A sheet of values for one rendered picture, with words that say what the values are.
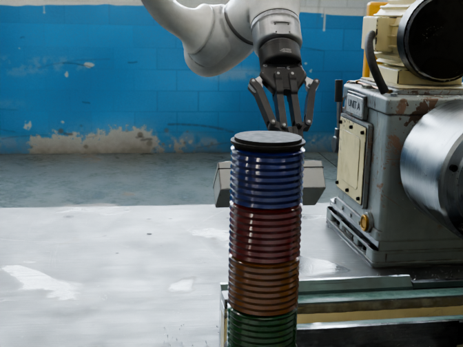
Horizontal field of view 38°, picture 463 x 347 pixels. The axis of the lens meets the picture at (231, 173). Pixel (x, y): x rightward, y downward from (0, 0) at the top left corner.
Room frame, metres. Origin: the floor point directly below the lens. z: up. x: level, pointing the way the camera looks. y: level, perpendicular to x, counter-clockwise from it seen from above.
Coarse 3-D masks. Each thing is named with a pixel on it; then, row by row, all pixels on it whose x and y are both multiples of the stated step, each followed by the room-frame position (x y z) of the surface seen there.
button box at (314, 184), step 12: (216, 168) 1.03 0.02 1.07; (228, 168) 1.02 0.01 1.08; (312, 168) 1.04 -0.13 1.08; (216, 180) 1.03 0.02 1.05; (228, 180) 1.01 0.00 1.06; (312, 180) 1.03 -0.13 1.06; (324, 180) 1.03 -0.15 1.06; (216, 192) 1.03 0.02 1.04; (228, 192) 1.00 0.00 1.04; (312, 192) 1.03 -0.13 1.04; (216, 204) 1.04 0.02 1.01; (228, 204) 1.04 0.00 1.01; (312, 204) 1.07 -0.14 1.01
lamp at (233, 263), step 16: (240, 272) 0.51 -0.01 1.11; (256, 272) 0.50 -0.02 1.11; (272, 272) 0.50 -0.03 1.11; (288, 272) 0.50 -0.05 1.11; (240, 288) 0.51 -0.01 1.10; (256, 288) 0.50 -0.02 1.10; (272, 288) 0.50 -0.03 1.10; (288, 288) 0.50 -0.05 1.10; (240, 304) 0.50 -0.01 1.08; (256, 304) 0.50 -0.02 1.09; (272, 304) 0.50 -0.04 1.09; (288, 304) 0.51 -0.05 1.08
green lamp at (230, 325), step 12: (228, 312) 0.52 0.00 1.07; (240, 312) 0.51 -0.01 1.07; (228, 324) 0.52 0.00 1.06; (240, 324) 0.50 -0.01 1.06; (252, 324) 0.50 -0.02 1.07; (264, 324) 0.50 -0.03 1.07; (276, 324) 0.50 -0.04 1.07; (288, 324) 0.51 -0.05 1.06; (228, 336) 0.52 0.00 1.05; (240, 336) 0.50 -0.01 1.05; (252, 336) 0.50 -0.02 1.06; (264, 336) 0.50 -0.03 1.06; (276, 336) 0.50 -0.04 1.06; (288, 336) 0.51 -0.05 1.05
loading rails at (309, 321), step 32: (224, 288) 0.89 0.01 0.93; (320, 288) 0.91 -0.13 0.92; (352, 288) 0.92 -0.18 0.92; (384, 288) 0.93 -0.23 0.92; (416, 288) 0.94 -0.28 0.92; (448, 288) 0.94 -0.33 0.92; (224, 320) 0.86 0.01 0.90; (320, 320) 0.88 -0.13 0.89; (352, 320) 0.89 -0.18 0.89; (384, 320) 0.83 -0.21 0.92; (416, 320) 0.83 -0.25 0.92; (448, 320) 0.80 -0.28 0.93
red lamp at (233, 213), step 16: (240, 208) 0.51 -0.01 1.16; (240, 224) 0.51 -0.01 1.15; (256, 224) 0.50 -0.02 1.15; (272, 224) 0.50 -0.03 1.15; (288, 224) 0.50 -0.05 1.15; (240, 240) 0.51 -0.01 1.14; (256, 240) 0.50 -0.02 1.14; (272, 240) 0.50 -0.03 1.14; (288, 240) 0.50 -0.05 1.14; (240, 256) 0.51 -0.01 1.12; (256, 256) 0.50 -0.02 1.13; (272, 256) 0.50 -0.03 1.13; (288, 256) 0.50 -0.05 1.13
